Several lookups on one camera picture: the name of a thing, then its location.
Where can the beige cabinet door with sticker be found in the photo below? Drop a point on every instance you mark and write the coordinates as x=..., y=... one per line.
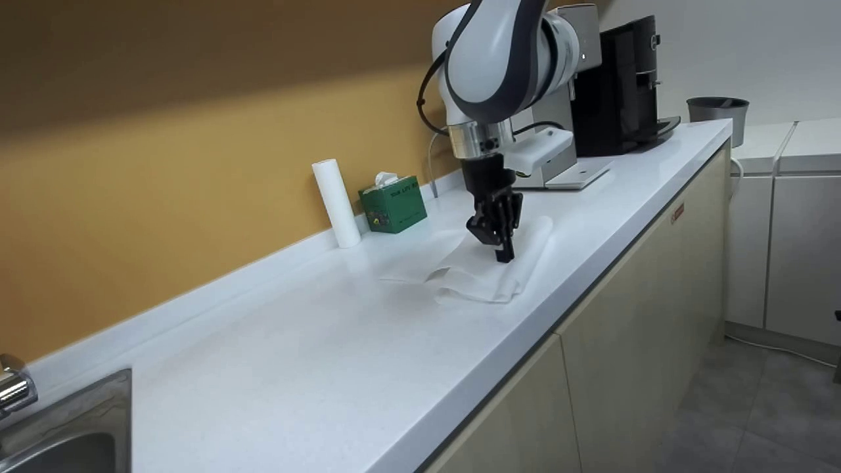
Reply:
x=706, y=264

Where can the black countertop appliance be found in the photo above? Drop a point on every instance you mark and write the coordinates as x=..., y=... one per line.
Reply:
x=626, y=96

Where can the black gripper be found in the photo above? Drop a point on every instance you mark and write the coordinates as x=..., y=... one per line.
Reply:
x=487, y=176

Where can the grey waste bin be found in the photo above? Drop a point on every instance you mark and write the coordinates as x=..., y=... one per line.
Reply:
x=719, y=110

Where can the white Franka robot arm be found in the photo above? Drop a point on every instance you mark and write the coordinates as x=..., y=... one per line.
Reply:
x=489, y=54

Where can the chrome sink faucet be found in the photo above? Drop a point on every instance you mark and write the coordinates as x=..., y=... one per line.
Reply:
x=15, y=383

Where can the stainless steel sink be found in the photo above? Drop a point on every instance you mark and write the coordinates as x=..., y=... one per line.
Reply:
x=79, y=429

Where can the red warning sticker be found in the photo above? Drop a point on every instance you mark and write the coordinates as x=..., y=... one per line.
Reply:
x=677, y=210

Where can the white low cabinet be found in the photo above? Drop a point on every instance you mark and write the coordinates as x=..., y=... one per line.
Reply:
x=751, y=244
x=805, y=253

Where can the green tissue box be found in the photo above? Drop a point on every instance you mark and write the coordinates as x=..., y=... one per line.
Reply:
x=396, y=209

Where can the white paper towel roll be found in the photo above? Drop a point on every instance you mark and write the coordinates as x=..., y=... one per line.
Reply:
x=338, y=205

